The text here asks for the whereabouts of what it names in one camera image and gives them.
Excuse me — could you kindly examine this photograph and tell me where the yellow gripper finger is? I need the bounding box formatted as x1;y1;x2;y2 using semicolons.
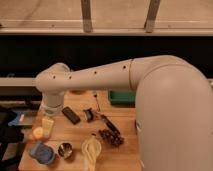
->
42;116;54;138

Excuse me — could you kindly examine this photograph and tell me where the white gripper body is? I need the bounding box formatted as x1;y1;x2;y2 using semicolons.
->
41;93;64;117

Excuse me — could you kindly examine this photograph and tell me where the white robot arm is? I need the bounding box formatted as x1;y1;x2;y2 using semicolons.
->
35;55;213;171

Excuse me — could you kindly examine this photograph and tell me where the green plastic tray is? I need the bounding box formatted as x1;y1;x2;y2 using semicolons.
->
108;91;135;105

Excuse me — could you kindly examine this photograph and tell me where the red apple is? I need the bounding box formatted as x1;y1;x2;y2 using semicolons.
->
33;127;43;139

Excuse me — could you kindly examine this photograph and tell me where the black rectangular block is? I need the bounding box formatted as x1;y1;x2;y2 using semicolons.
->
62;107;80;125

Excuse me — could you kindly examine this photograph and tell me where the blue cup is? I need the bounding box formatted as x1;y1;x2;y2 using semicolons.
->
31;147;55;165

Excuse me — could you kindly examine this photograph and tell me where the small metal cup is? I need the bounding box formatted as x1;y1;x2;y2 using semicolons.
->
58;143;73;159

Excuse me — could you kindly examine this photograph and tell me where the small black clip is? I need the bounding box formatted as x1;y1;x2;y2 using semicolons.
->
83;108;94;122

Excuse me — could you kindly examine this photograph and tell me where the metal fork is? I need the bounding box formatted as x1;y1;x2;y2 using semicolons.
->
93;91;101;112

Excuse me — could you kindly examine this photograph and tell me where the peeled banana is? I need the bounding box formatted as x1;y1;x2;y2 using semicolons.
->
82;134;101;171

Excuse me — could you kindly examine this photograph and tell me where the dark red grape bunch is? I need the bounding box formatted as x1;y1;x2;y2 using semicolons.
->
99;129;124;147

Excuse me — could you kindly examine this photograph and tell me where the black handled knife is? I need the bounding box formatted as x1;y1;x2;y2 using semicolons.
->
96;113;120;134

